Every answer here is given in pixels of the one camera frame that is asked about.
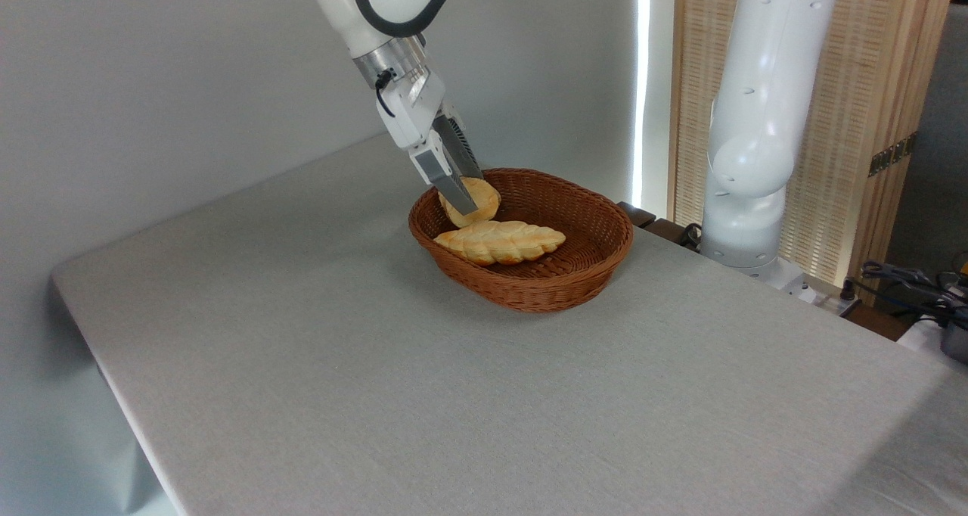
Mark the brown wicker basket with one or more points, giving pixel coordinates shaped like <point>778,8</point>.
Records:
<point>590,228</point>

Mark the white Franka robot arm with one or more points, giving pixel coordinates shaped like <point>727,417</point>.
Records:
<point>764,122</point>

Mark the round golden bread roll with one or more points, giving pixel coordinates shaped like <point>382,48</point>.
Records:
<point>485,202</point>

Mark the wooden slat folding screen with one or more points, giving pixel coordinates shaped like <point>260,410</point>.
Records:
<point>877,69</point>

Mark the braided golden bread loaf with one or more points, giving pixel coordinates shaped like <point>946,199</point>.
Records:
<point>507,242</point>

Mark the grey tablecloth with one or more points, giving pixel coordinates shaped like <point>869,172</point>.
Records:
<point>454,410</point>

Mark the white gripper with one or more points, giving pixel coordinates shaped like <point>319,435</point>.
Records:
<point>412,115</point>

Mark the brass screen hinge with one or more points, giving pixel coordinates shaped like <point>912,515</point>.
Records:
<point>892,154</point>

